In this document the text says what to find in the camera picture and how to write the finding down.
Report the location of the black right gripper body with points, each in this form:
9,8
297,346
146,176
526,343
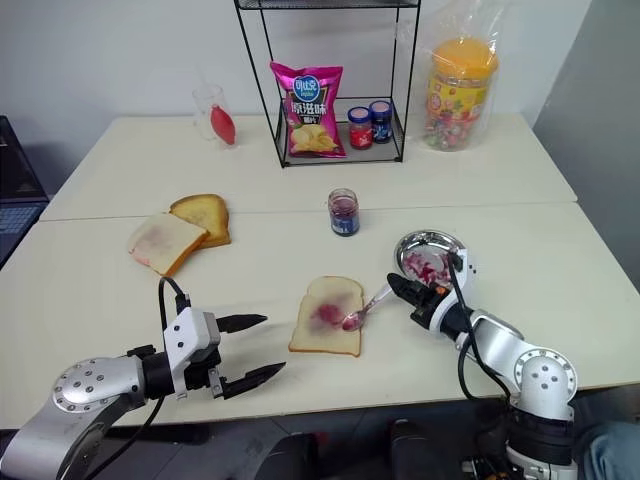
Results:
427,310

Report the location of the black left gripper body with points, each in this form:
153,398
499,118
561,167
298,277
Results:
205,375

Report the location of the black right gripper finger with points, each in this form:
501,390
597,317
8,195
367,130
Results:
407,284
411,302

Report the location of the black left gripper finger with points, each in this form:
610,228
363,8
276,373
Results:
240,322
252,381

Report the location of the clear plastic spoon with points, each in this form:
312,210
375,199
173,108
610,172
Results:
367,307

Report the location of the white bread slice purple jam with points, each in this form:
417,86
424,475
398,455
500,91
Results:
325,310

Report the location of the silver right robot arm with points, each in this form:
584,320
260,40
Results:
500,340

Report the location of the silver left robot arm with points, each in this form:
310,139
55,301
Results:
75,395

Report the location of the red-stained residue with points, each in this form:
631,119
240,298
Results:
420,267

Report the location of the open blue label jam jar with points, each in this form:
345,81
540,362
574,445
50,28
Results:
343,215

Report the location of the white bread slice faint stain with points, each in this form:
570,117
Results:
167,240

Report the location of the toasted golden bread slice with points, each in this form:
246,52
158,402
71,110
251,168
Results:
205,212

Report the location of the red lid jar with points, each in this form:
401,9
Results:
359,131

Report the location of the blue lid jar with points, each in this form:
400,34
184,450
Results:
380,122

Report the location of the round metal plate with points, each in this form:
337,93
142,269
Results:
425,242

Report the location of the dark rounded shape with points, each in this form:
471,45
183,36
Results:
422,450
290,457

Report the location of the candy jar orange lid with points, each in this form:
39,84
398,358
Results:
457,100

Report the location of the pink potato chips bag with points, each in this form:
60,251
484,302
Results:
310,115

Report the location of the red teardrop-shaped object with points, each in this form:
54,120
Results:
223,125

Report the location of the plastic cup with red item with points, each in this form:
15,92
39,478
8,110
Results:
205,100

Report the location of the person blue jeans leg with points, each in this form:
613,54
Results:
612,452

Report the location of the clear plastic bag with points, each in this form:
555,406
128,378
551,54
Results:
480,32

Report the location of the dark grey laptop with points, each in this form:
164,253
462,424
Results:
20,170

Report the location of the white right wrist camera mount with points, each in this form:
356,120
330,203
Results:
445,307

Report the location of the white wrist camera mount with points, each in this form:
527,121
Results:
445,307
187,332

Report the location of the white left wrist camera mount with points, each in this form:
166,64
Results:
187,332

